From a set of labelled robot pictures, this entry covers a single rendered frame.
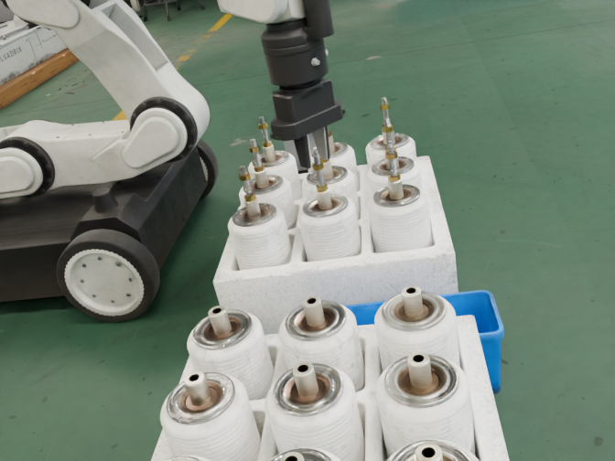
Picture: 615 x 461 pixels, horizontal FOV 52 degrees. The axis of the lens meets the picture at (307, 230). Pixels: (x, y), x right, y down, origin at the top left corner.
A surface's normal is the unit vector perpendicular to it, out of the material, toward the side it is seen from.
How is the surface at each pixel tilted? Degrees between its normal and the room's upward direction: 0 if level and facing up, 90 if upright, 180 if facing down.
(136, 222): 46
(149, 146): 90
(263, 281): 90
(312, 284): 90
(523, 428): 0
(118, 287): 90
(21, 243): 0
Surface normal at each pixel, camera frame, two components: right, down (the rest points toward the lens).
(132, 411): -0.18, -0.86
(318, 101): 0.62, 0.28
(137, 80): -0.11, 0.50
